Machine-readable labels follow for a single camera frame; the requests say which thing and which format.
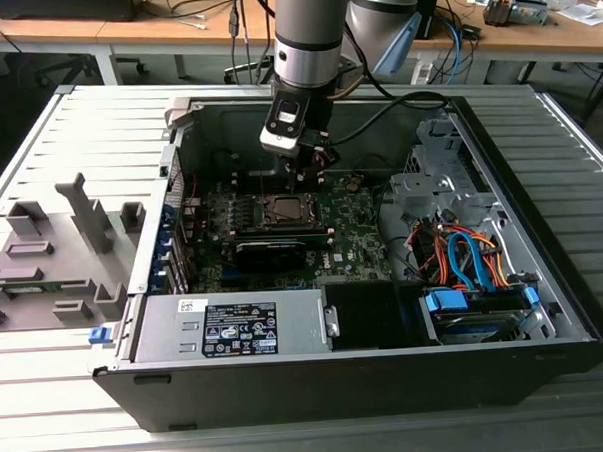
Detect metal socket cover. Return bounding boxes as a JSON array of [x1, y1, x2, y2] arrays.
[[261, 191, 324, 229]]

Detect silver CPU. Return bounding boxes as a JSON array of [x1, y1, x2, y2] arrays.
[[273, 195, 308, 222]]

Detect black RAM slot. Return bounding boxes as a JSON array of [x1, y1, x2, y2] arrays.
[[231, 165, 327, 192]]

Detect CPU socket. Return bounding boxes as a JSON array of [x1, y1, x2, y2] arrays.
[[252, 190, 325, 230]]

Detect office chair base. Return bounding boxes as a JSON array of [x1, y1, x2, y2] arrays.
[[222, 59, 276, 86]]

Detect black RAM stick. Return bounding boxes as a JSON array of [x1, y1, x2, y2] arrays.
[[281, 232, 336, 252], [234, 224, 334, 241]]

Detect green motherboard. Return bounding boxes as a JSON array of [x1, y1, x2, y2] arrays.
[[178, 169, 403, 297]]

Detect grey metal drive cage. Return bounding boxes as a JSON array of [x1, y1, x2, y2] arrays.
[[385, 115, 509, 229]]

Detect black speaker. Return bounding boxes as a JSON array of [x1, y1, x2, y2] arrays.
[[414, 0, 443, 41]]

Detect black graphics card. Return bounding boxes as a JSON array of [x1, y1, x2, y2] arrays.
[[230, 237, 311, 276]]

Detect metal heat sink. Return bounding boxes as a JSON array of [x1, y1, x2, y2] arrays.
[[481, 0, 518, 28]]

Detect wooden desk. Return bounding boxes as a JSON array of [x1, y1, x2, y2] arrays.
[[0, 0, 279, 93], [411, 0, 603, 90]]

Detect grey device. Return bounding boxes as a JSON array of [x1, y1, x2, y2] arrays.
[[509, 0, 550, 28]]

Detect hard disk in blue carrier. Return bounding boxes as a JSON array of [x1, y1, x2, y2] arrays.
[[416, 281, 544, 347]]

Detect black office chair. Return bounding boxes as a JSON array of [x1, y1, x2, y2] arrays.
[[16, 47, 149, 92]]

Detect grey power supply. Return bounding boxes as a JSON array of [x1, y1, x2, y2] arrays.
[[127, 287, 334, 366]]

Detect black box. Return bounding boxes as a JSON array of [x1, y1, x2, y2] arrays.
[[0, 0, 146, 28]]

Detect grey parts rack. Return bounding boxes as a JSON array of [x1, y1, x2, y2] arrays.
[[0, 170, 153, 334]]

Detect black PC case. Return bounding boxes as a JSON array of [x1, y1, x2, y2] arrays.
[[78, 80, 603, 436]]

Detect green RAM stick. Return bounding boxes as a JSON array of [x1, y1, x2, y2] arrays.
[[2, 281, 64, 296]]

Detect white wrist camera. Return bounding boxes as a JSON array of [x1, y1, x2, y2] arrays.
[[257, 98, 313, 154]]

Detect black camera cable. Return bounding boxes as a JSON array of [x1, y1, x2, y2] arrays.
[[322, 68, 454, 147]]

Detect blue cable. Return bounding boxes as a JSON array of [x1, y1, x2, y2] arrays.
[[445, 17, 474, 80]]

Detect orange wire bundle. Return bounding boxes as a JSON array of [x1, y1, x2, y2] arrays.
[[469, 231, 512, 291], [417, 226, 454, 285]]

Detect blue wire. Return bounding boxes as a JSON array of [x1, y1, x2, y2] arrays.
[[445, 229, 492, 294]]

